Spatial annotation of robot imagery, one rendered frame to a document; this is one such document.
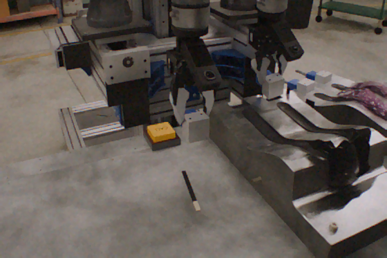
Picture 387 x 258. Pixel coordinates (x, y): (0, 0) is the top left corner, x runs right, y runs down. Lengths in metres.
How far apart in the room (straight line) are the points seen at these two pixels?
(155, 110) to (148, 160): 0.43
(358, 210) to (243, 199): 0.24
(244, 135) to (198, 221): 0.24
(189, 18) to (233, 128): 0.32
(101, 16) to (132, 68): 0.20
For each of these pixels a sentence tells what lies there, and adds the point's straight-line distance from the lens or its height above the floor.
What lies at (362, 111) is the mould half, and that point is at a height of 0.89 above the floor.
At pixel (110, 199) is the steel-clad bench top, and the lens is 0.84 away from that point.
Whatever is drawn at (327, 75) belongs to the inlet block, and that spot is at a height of 0.88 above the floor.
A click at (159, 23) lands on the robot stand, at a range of 1.37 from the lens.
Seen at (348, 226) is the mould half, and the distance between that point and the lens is 0.74.
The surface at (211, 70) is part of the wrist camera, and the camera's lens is 0.71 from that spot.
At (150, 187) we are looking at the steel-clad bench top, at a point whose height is 0.80.
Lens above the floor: 1.36
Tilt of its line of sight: 29 degrees down
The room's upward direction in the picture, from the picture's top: straight up
